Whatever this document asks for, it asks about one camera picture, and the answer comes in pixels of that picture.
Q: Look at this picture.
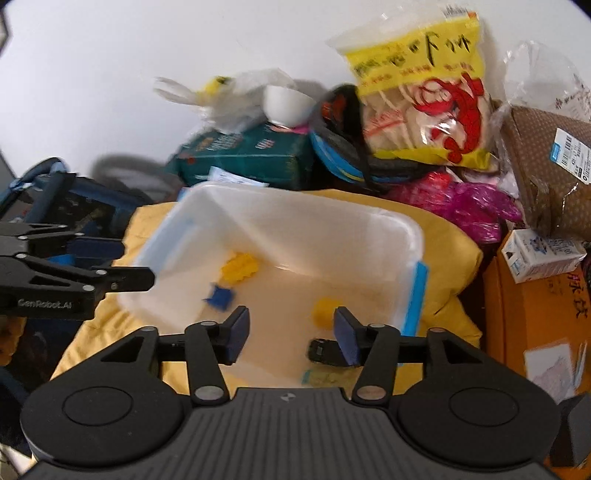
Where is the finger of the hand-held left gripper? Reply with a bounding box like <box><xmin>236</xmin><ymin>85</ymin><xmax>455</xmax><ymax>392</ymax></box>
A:
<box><xmin>67</xmin><ymin>236</ymin><xmax>126</xmax><ymax>269</ymax></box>
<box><xmin>85</xmin><ymin>266</ymin><xmax>156</xmax><ymax>293</ymax></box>

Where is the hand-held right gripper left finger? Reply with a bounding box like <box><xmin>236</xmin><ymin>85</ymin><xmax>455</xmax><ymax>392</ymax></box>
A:
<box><xmin>95</xmin><ymin>306</ymin><xmax>250</xmax><ymax>406</ymax></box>

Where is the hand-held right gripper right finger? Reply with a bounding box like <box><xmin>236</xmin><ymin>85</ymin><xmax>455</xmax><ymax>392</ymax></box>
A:
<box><xmin>333</xmin><ymin>306</ymin><xmax>485</xmax><ymax>403</ymax></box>

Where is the white plastic storage box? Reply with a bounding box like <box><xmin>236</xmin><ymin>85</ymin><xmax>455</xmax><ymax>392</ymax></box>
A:
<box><xmin>117</xmin><ymin>181</ymin><xmax>431</xmax><ymax>384</ymax></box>

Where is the small black plastic piece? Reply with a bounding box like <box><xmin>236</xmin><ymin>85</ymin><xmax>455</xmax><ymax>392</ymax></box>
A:
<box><xmin>307</xmin><ymin>338</ymin><xmax>345</xmax><ymax>366</ymax></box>

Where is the yellow cylinder block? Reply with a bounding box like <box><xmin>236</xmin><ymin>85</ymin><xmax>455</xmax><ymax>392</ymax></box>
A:
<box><xmin>311</xmin><ymin>298</ymin><xmax>345</xmax><ymax>329</ymax></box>

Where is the blue building block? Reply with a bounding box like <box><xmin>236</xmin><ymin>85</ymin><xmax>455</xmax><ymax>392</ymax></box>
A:
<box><xmin>203</xmin><ymin>282</ymin><xmax>234</xmax><ymax>311</ymax></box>

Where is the yellow-green flat piece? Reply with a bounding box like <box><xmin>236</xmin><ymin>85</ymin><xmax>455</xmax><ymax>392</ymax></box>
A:
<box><xmin>302</xmin><ymin>368</ymin><xmax>358</xmax><ymax>388</ymax></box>

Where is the yellow ridged building block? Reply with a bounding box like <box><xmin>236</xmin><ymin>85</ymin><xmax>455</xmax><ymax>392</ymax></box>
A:
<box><xmin>221</xmin><ymin>251</ymin><xmax>260</xmax><ymax>286</ymax></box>

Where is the blue bag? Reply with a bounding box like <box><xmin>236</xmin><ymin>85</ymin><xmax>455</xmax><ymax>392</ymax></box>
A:
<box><xmin>0</xmin><ymin>157</ymin><xmax>155</xmax><ymax>259</ymax></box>

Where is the yellow cloth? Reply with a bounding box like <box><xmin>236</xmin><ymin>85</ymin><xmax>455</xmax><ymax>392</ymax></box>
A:
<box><xmin>51</xmin><ymin>187</ymin><xmax>485</xmax><ymax>402</ymax></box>

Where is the dark green carton box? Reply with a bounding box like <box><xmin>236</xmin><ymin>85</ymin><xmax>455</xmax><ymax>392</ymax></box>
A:
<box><xmin>167</xmin><ymin>121</ymin><xmax>319</xmax><ymax>191</ymax></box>

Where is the pink plastic bag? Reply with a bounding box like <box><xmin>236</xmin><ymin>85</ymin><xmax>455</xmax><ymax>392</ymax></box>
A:
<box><xmin>383</xmin><ymin>171</ymin><xmax>525</xmax><ymax>245</ymax></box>

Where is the orange box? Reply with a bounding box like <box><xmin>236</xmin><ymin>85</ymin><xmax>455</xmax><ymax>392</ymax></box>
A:
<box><xmin>480</xmin><ymin>228</ymin><xmax>591</xmax><ymax>467</ymax></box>

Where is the white plastic bag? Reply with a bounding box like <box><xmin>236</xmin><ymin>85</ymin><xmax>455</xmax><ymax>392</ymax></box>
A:
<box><xmin>154</xmin><ymin>68</ymin><xmax>296</xmax><ymax>134</ymax></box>

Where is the black and blue pouch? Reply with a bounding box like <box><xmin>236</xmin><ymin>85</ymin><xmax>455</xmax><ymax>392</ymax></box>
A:
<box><xmin>308</xmin><ymin>83</ymin><xmax>444</xmax><ymax>192</ymax></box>

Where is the white paper sheet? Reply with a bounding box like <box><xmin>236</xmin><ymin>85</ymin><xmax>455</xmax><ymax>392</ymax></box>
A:
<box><xmin>524</xmin><ymin>339</ymin><xmax>583</xmax><ymax>404</ymax></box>

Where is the small white carton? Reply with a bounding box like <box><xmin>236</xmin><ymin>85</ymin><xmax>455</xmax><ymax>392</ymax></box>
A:
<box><xmin>501</xmin><ymin>228</ymin><xmax>588</xmax><ymax>284</ymax></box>

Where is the white bowl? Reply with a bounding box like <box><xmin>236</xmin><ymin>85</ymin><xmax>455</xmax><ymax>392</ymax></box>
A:
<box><xmin>262</xmin><ymin>84</ymin><xmax>317</xmax><ymax>127</ymax></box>

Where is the dark grey object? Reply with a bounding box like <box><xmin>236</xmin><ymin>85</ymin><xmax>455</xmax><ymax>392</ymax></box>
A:
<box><xmin>549</xmin><ymin>394</ymin><xmax>591</xmax><ymax>469</ymax></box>

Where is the yellow snack bag red print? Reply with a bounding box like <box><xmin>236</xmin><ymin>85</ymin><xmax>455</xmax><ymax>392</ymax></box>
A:
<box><xmin>325</xmin><ymin>0</ymin><xmax>499</xmax><ymax>171</ymax></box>

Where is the brown parcel with label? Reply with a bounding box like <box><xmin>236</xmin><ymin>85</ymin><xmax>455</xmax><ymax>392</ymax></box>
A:
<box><xmin>496</xmin><ymin>105</ymin><xmax>591</xmax><ymax>241</ymax></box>

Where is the clear plastic bag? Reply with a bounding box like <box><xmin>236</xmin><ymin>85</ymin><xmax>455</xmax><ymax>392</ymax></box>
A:
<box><xmin>489</xmin><ymin>39</ymin><xmax>591</xmax><ymax>139</ymax></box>

